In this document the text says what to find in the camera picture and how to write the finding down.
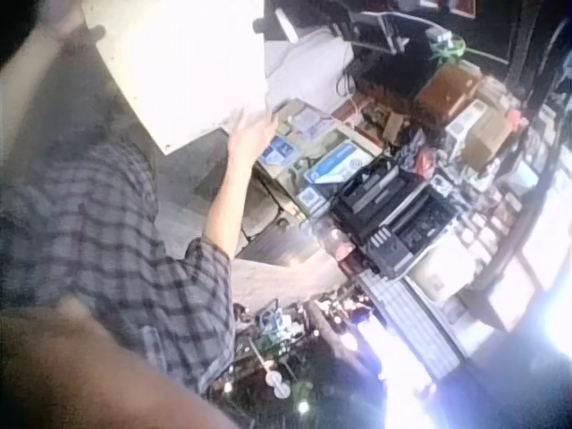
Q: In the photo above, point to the blue and white packet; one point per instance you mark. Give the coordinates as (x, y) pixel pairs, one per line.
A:
(337, 163)

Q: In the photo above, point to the dark ribbed mat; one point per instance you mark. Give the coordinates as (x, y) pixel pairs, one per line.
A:
(281, 246)

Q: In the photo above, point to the flat cardboard tray of packets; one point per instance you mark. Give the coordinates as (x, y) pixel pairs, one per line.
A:
(322, 134)

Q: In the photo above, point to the blue and white card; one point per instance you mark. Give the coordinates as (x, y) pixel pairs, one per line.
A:
(276, 152)

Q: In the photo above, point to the person's left hand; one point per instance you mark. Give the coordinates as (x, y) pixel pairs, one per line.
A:
(64, 22)

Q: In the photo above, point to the tan cardboard box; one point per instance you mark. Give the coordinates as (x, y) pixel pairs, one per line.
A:
(487, 138)

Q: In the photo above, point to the brown box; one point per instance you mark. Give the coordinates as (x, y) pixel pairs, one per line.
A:
(447, 89)

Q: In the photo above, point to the white slatted panel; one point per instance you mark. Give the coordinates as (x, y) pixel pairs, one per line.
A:
(411, 322)

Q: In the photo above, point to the shelf of small boxes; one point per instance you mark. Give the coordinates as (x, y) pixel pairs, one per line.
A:
(514, 201)

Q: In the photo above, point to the white cloth bag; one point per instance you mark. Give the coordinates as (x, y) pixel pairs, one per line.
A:
(308, 67)

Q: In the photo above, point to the person's right fingers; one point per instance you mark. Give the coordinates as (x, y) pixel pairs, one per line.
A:
(264, 127)

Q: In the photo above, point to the person's right hand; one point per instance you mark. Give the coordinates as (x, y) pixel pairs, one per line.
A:
(248, 140)

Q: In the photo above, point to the black printer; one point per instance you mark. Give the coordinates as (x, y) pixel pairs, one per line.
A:
(384, 214)

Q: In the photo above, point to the small white box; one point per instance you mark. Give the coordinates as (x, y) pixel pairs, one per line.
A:
(465, 118)

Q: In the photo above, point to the pale wooden board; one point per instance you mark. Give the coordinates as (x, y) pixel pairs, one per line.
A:
(286, 281)

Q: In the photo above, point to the heap of electronic parts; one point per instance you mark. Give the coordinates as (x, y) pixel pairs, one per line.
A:
(295, 357)

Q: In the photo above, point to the beige device housing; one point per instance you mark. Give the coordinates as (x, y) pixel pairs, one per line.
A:
(447, 266)

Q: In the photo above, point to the large white board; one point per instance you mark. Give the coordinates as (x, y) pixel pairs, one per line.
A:
(187, 67)

